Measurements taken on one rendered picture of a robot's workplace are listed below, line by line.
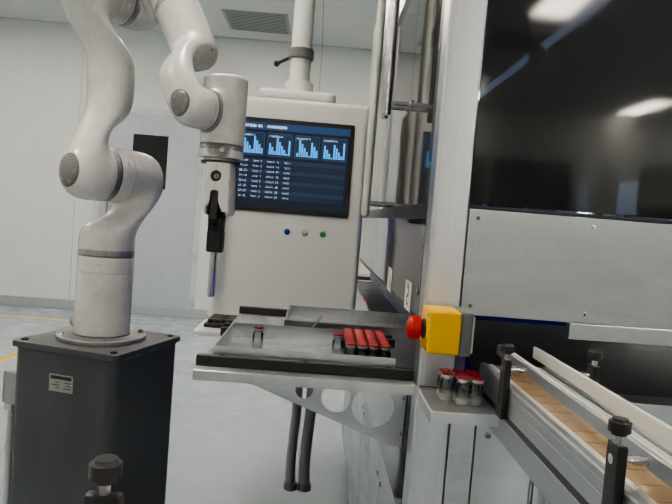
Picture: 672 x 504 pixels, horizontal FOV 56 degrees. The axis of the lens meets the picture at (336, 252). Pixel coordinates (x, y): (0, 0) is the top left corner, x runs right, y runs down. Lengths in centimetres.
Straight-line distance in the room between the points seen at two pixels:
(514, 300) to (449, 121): 33
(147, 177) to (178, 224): 535
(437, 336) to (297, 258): 114
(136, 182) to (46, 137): 585
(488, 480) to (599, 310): 36
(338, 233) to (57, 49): 561
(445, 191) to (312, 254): 106
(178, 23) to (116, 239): 47
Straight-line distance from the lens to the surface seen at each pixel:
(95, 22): 149
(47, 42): 744
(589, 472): 75
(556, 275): 118
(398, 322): 180
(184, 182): 681
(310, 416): 233
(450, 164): 113
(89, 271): 145
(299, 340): 145
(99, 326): 145
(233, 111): 121
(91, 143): 141
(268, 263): 213
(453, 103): 114
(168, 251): 685
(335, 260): 212
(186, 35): 131
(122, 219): 146
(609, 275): 122
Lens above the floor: 117
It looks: 3 degrees down
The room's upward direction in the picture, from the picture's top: 5 degrees clockwise
